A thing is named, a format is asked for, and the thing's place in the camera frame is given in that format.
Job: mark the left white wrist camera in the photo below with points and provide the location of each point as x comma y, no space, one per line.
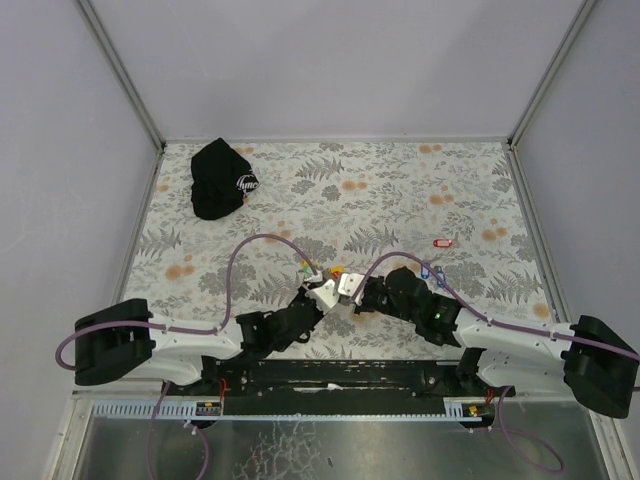
318,279

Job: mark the blue key tag right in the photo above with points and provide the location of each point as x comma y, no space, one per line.
440,277

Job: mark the blue key tag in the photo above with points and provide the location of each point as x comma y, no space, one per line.
440,277
425,271

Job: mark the blue key tag left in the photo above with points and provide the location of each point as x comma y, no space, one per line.
425,271

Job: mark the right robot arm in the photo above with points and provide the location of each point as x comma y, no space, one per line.
586,358

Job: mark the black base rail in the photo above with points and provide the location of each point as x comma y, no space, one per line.
336,387

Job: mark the red key tag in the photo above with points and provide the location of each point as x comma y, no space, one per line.
442,243

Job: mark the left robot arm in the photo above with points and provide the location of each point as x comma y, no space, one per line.
127,340

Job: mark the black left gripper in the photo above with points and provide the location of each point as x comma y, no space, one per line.
306,299

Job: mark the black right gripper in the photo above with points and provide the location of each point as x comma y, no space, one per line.
367,291

